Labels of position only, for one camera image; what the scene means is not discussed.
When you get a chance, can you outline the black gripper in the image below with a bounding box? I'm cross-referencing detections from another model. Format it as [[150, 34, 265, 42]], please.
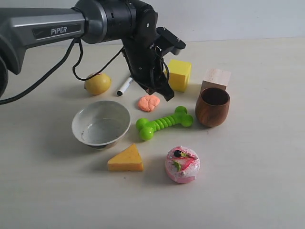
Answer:
[[122, 38, 174, 102]]

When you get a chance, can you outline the orange putty lump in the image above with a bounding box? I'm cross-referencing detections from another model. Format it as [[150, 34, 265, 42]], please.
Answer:
[[138, 95, 160, 112]]

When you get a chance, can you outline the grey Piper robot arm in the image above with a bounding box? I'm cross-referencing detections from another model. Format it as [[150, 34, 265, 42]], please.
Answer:
[[0, 0, 174, 100]]

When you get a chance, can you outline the yellow foam cube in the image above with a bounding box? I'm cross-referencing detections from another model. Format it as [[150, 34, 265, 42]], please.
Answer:
[[167, 59, 192, 93]]

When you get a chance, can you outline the black and white marker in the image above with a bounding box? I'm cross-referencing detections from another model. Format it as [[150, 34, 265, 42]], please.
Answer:
[[117, 76, 133, 96]]

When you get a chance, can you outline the green bone dog toy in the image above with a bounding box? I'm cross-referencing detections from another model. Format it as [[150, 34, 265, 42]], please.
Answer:
[[136, 106, 193, 141]]

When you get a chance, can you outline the dark wooden cup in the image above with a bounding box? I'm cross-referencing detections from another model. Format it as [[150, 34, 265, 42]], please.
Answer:
[[195, 87, 230, 127]]

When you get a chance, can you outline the light wooden block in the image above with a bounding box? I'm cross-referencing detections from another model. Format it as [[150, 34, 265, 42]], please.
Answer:
[[201, 69, 231, 91]]

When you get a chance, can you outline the yellow lemon with sticker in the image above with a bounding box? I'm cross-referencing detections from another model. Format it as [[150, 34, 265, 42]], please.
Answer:
[[84, 73, 112, 95]]

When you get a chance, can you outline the white ceramic bowl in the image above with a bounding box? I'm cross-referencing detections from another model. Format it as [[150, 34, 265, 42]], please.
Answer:
[[71, 100, 131, 150]]

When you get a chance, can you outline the yellow cheese wedge sponge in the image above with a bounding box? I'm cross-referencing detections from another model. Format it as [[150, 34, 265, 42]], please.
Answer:
[[107, 144, 144, 171]]

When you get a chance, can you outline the pink toy cake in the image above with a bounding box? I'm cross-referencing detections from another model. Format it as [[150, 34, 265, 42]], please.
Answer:
[[165, 146, 201, 184]]

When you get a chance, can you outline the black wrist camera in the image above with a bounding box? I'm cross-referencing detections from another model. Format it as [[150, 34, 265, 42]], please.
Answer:
[[155, 27, 186, 56]]

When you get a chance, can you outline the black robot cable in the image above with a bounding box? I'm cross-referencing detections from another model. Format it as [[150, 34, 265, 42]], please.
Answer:
[[0, 38, 84, 105]]

